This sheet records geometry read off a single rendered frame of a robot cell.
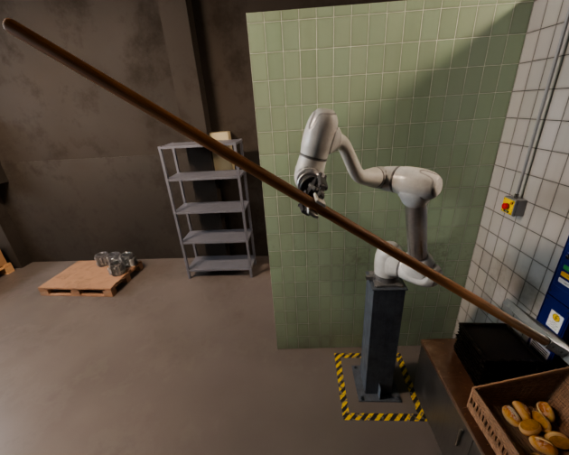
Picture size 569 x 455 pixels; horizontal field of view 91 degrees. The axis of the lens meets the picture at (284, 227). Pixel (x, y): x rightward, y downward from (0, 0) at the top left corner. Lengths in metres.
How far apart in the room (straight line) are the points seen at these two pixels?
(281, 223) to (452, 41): 1.54
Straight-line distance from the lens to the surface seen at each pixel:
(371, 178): 1.36
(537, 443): 1.97
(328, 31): 1.99
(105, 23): 4.44
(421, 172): 1.40
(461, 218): 2.44
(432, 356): 2.18
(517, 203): 2.15
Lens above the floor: 2.10
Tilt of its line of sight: 24 degrees down
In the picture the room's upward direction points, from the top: 4 degrees counter-clockwise
